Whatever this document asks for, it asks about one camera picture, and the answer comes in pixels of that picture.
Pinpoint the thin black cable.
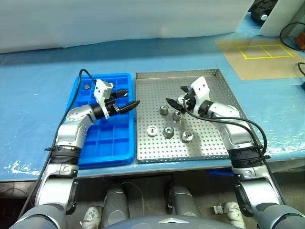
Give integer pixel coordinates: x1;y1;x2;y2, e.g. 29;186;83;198
296;62;305;78

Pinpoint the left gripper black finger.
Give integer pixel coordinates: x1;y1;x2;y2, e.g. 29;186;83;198
112;89;129;98
118;100;141;115

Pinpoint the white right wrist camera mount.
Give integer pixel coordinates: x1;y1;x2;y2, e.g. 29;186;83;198
190;76;212;115

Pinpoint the brown cardboard mat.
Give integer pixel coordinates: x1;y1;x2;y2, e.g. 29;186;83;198
214;38;303;81

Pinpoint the red brown block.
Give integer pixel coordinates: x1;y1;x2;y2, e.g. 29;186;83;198
295;32;305;51

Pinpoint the black device with white knob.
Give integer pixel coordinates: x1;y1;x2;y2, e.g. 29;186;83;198
249;0;270;23

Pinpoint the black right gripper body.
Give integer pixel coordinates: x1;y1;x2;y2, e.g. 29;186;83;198
182;89;196;110

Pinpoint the grey robot chest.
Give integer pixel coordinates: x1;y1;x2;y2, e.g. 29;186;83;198
112;215;215;229

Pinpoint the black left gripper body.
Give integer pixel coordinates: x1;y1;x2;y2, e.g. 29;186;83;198
104;94;121;116

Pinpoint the black looped cable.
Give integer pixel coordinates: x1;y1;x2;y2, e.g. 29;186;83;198
279;22;305;52

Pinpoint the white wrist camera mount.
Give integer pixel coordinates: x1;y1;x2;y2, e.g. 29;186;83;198
190;76;212;115
92;79;115;120

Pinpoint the grey rounded cylinder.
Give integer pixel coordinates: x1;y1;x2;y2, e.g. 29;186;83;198
102;182;131;227
168;182;203;218

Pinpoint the blue compartment tray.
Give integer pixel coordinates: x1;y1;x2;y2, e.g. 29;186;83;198
63;73;134;170

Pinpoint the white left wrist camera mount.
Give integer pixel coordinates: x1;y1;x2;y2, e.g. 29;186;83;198
92;79;115;120

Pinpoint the perforated metal tray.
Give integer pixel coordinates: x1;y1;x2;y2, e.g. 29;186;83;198
135;68;250;164

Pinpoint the thin grey wire loop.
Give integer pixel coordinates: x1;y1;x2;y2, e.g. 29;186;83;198
121;182;145;215

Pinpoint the white rounded foot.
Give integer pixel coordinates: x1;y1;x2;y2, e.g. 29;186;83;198
213;201;246;229
80;206;103;229

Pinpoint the white foam sheet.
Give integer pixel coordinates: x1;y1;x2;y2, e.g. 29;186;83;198
0;0;253;54

